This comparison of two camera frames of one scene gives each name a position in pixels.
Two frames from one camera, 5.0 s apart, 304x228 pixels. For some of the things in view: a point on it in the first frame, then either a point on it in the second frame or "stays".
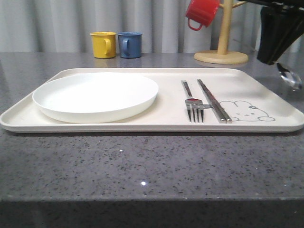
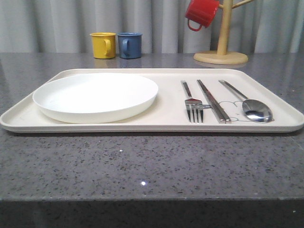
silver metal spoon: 289,76 to 253,109
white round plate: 95,98 stays
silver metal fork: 193,104 stays
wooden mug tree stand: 222,56 stays
